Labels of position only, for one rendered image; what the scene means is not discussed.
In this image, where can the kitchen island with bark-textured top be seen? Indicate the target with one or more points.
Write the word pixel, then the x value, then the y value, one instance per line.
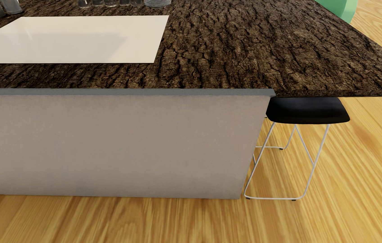
pixel 211 60

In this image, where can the black bar stool white legs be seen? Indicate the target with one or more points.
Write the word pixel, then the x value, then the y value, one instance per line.
pixel 307 111

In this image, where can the clear glass bowl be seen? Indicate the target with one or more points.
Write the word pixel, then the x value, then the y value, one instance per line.
pixel 157 2

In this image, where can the small clear drinking glass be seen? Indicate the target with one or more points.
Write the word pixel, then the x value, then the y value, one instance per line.
pixel 83 3
pixel 97 2
pixel 110 2
pixel 137 2
pixel 124 2

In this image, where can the white rectangular panel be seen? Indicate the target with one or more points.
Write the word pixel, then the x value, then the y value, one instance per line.
pixel 69 40

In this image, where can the green round seat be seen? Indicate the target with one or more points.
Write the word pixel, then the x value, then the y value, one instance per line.
pixel 341 7

